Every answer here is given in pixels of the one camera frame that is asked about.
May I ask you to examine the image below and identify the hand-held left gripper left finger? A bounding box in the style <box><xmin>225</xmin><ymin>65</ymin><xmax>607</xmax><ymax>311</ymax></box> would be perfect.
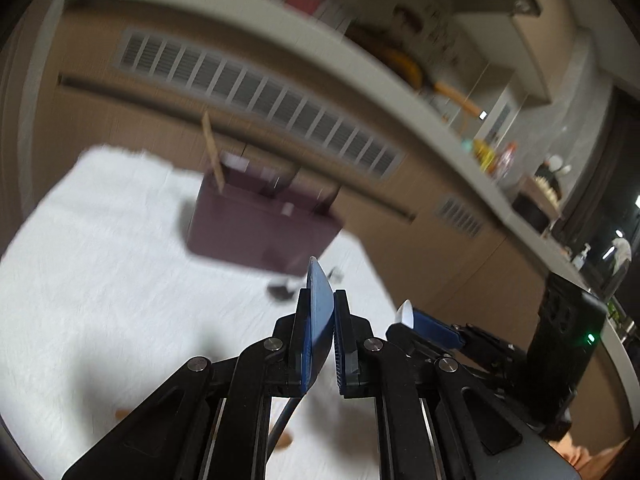
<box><xmin>61</xmin><ymin>260</ymin><xmax>335</xmax><ymax>480</ymax></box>

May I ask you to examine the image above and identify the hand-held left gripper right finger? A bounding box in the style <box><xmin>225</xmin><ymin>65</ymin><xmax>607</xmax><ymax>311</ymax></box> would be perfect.
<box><xmin>332</xmin><ymin>289</ymin><xmax>576</xmax><ymax>480</ymax></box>

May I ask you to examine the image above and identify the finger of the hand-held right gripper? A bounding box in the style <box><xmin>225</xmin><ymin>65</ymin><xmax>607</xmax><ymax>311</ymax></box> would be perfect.
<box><xmin>412</xmin><ymin>310</ymin><xmax>531</xmax><ymax>387</ymax></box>
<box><xmin>385</xmin><ymin>324</ymin><xmax>462</xmax><ymax>362</ymax></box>

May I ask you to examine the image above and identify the dark thin-handled utensil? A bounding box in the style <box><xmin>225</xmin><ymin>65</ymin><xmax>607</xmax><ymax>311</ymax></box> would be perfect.
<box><xmin>269</xmin><ymin>256</ymin><xmax>321</xmax><ymax>456</ymax></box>

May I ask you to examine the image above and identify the purple utensil organizer box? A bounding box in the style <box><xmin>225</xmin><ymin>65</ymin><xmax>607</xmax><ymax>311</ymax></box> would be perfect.
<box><xmin>186</xmin><ymin>152</ymin><xmax>346</xmax><ymax>277</ymax></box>

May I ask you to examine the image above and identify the person's right hand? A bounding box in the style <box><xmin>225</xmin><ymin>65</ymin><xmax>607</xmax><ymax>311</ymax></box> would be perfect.
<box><xmin>550</xmin><ymin>432</ymin><xmax>632</xmax><ymax>473</ymax></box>

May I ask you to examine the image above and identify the dark spoon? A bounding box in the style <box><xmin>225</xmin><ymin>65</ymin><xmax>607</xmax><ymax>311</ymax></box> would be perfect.
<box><xmin>267</xmin><ymin>266</ymin><xmax>346</xmax><ymax>302</ymax></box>

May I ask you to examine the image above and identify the wooden cabinet front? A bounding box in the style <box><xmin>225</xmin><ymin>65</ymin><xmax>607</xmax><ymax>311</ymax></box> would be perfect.
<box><xmin>0</xmin><ymin>10</ymin><xmax>591</xmax><ymax>361</ymax></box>

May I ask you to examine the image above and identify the small grey vent grille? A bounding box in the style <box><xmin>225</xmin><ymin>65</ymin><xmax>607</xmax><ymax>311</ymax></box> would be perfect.
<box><xmin>434</xmin><ymin>196</ymin><xmax>486</xmax><ymax>238</ymax></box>

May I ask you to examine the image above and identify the metal utensil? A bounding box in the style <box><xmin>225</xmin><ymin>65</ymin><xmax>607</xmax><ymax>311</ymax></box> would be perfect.
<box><xmin>315</xmin><ymin>182</ymin><xmax>341</xmax><ymax>216</ymax></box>

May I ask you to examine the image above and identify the yellow container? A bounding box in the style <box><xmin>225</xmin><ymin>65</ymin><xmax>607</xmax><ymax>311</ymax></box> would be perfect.
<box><xmin>472</xmin><ymin>139</ymin><xmax>496</xmax><ymax>171</ymax></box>

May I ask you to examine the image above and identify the bottle with orange cap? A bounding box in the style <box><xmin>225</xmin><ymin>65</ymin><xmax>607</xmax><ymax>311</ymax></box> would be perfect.
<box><xmin>495</xmin><ymin>142</ymin><xmax>518</xmax><ymax>181</ymax></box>

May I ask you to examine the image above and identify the small dark figurine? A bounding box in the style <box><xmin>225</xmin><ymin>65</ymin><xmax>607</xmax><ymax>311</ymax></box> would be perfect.
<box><xmin>535</xmin><ymin>154</ymin><xmax>573</xmax><ymax>196</ymax></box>

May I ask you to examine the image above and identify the flat wooden stick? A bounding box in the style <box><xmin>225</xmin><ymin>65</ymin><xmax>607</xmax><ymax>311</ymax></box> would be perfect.
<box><xmin>201</xmin><ymin>110</ymin><xmax>225</xmax><ymax>195</ymax></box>

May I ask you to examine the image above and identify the white table cloth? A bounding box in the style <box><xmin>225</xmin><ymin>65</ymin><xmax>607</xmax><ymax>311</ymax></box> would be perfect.
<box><xmin>0</xmin><ymin>145</ymin><xmax>401</xmax><ymax>480</ymax></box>

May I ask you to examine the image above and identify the long grey vent grille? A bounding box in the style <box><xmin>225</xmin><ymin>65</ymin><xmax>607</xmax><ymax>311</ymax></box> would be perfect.
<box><xmin>117</xmin><ymin>27</ymin><xmax>407</xmax><ymax>181</ymax></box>

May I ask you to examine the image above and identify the grey counter ledge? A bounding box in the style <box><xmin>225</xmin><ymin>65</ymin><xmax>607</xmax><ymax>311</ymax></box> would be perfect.
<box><xmin>65</xmin><ymin>0</ymin><xmax>640</xmax><ymax>361</ymax></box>

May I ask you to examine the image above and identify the wooden-handled utensil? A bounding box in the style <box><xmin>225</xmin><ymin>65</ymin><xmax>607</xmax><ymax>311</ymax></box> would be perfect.
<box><xmin>115</xmin><ymin>408</ymin><xmax>295</xmax><ymax>450</ymax></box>

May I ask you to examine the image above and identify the yellow pan with orange handle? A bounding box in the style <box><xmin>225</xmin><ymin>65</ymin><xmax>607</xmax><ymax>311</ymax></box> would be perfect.
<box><xmin>350</xmin><ymin>25</ymin><xmax>483</xmax><ymax>116</ymax></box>

